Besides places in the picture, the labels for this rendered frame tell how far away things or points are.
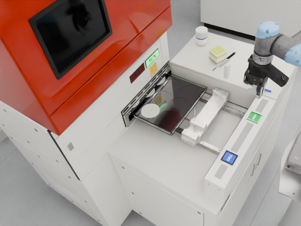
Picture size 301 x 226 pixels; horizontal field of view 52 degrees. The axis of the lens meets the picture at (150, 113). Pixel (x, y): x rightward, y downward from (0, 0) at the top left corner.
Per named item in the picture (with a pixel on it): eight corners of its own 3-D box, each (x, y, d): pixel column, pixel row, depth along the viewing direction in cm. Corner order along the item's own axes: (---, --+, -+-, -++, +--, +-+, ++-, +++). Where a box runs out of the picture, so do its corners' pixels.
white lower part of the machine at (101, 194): (49, 189, 244) (-2, 126, 182) (114, 119, 283) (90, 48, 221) (117, 238, 212) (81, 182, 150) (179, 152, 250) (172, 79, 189)
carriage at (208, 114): (181, 141, 154) (180, 137, 152) (215, 94, 171) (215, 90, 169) (195, 147, 151) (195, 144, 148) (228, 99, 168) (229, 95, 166)
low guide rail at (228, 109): (168, 88, 184) (168, 84, 182) (170, 86, 185) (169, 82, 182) (247, 120, 161) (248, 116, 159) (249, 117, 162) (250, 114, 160)
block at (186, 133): (181, 136, 152) (181, 132, 150) (185, 131, 154) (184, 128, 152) (195, 142, 149) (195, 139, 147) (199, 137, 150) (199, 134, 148)
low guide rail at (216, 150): (141, 118, 171) (141, 115, 169) (144, 116, 172) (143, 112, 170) (224, 158, 148) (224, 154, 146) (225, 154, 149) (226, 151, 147)
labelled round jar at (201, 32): (193, 44, 185) (193, 31, 177) (199, 38, 188) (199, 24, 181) (204, 47, 181) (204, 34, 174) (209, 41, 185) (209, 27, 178)
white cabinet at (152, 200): (134, 215, 221) (107, 153, 160) (200, 123, 267) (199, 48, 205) (213, 268, 192) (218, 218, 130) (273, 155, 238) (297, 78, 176)
